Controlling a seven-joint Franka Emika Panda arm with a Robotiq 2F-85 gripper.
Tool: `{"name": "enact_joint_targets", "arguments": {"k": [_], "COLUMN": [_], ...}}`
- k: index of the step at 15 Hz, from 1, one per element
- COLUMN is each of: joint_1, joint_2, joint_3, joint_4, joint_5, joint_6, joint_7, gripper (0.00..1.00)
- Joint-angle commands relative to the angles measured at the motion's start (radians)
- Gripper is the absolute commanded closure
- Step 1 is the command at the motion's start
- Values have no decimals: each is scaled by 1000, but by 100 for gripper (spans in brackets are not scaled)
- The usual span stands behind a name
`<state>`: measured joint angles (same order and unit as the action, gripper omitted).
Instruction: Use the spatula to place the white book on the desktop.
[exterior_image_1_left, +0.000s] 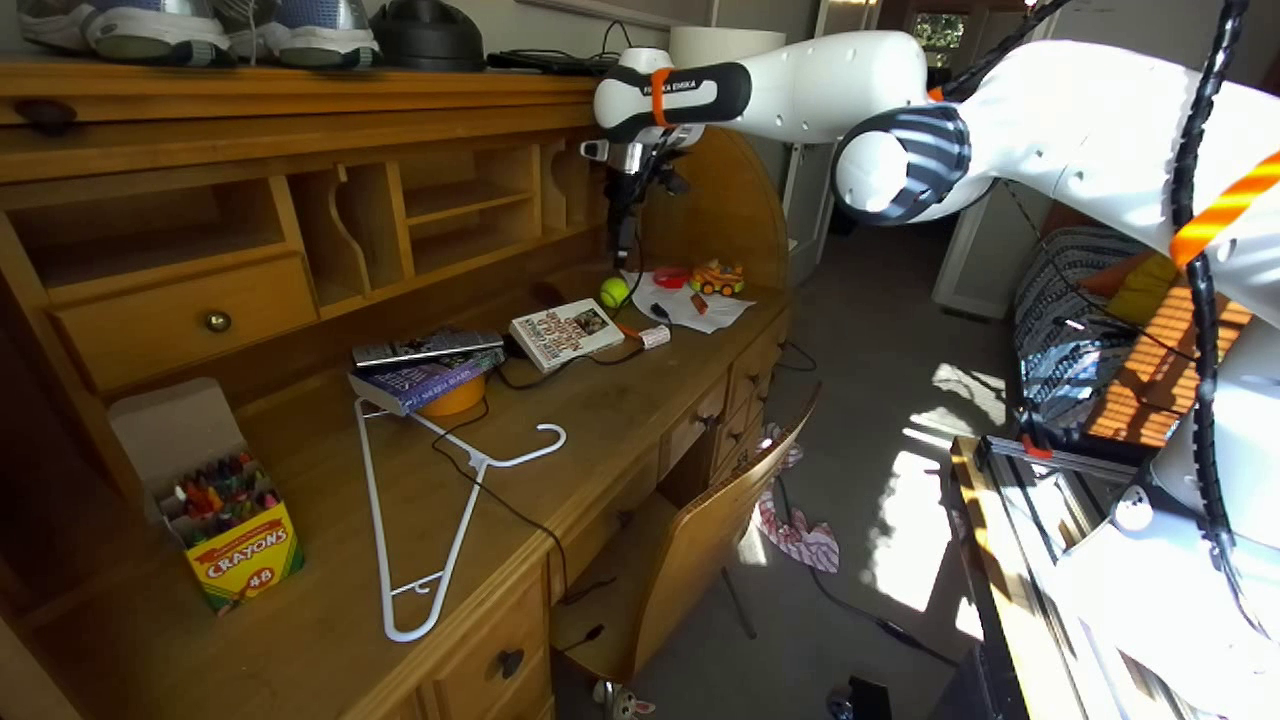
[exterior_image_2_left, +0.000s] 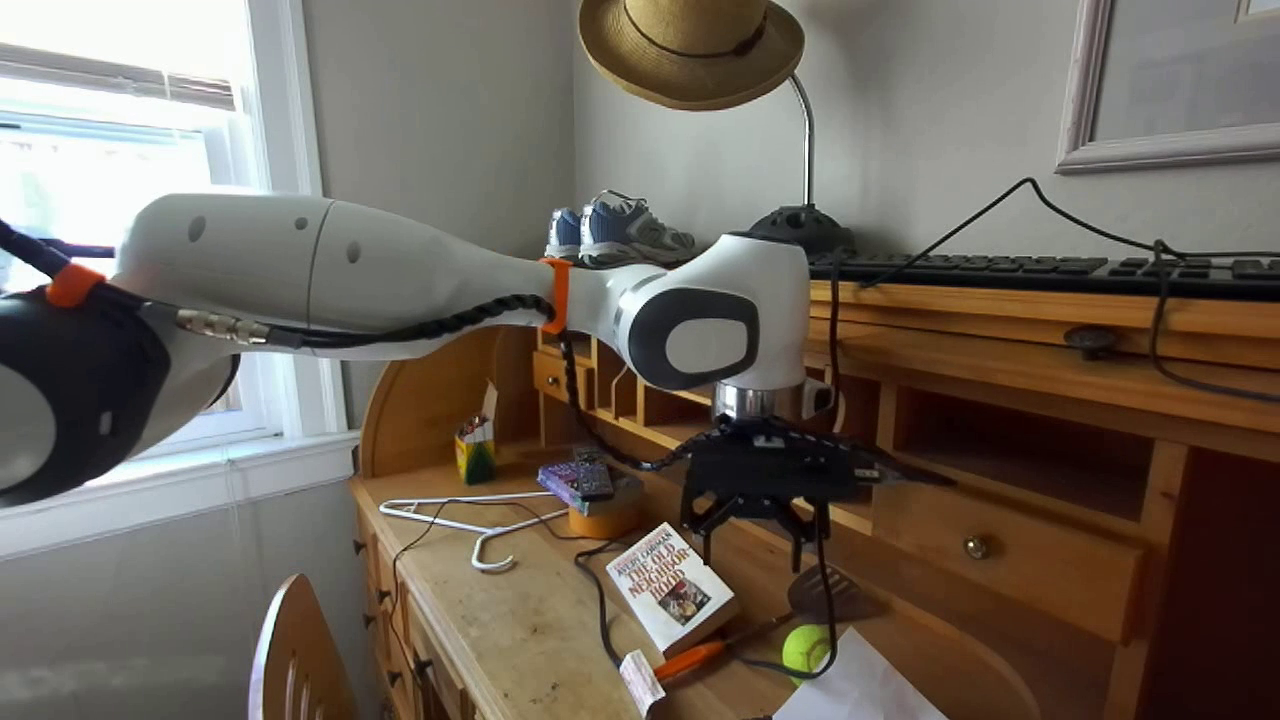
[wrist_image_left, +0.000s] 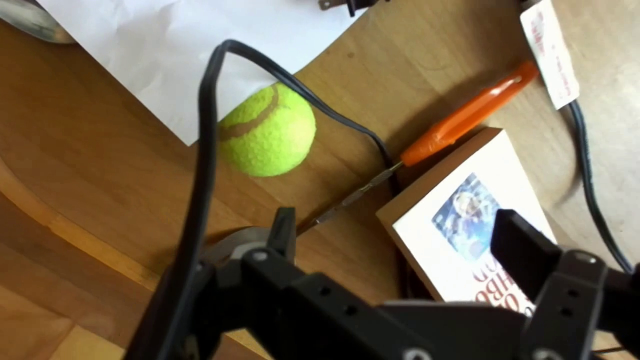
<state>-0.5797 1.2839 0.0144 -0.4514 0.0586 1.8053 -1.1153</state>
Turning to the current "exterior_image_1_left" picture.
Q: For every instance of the black flat item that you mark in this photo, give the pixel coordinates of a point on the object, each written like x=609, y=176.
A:
x=547, y=60

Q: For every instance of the white door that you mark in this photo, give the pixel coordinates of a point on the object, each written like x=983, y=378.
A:
x=814, y=203

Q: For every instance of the small metal object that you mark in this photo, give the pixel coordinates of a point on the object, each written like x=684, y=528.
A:
x=620, y=703

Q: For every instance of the white cabinet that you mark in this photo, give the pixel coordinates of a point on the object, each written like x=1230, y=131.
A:
x=987, y=264

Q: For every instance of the small wooden pigeonhole drawer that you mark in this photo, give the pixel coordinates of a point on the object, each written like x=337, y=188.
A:
x=146, y=325

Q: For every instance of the orange bowl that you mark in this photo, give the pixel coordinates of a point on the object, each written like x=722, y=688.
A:
x=457, y=401

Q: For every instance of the yellow green crayon box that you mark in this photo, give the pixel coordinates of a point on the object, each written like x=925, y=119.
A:
x=232, y=547

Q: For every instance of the yellow cushion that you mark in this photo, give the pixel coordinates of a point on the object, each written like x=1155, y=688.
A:
x=1144, y=294

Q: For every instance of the white paper sheet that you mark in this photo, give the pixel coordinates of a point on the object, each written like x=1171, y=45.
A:
x=713, y=315

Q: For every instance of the white plastic clothes hanger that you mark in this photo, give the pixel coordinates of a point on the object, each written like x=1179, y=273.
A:
x=378, y=532

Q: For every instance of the grey remote control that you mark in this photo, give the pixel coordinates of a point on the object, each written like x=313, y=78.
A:
x=424, y=350

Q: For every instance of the wooden roll-top desk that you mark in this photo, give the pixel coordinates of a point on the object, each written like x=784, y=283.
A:
x=133, y=146

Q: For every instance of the wooden chair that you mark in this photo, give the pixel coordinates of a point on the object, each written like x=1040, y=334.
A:
x=707, y=532

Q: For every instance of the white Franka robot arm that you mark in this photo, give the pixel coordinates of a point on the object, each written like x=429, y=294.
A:
x=1067, y=120

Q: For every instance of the black floor object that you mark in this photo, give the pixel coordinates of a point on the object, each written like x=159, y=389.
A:
x=860, y=703

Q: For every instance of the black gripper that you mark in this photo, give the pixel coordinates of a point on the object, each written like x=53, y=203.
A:
x=632, y=176

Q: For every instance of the orange slatted bench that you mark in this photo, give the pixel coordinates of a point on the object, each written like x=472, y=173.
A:
x=1144, y=384

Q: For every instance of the purple book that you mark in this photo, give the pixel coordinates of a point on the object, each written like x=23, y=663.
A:
x=412, y=383

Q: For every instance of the yellow green tennis ball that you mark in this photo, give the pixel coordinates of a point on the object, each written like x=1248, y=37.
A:
x=615, y=290

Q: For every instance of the grey striped fabric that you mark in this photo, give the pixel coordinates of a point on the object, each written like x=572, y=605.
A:
x=1067, y=362

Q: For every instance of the black round object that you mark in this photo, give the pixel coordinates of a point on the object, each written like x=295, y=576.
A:
x=424, y=40

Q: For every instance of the white board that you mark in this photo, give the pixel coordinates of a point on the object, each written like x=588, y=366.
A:
x=1161, y=624

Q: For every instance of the wooden planks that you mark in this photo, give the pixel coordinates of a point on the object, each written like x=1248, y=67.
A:
x=1002, y=572

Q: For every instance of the white book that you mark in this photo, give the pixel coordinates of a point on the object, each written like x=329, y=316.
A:
x=567, y=334

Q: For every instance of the red white cloth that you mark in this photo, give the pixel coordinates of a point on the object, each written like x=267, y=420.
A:
x=800, y=547

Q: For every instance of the grey white sneaker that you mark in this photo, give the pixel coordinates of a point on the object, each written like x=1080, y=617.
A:
x=313, y=40
x=133, y=32

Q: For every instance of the wooden desk drawer with knob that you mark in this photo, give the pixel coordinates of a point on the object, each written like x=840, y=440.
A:
x=467, y=672

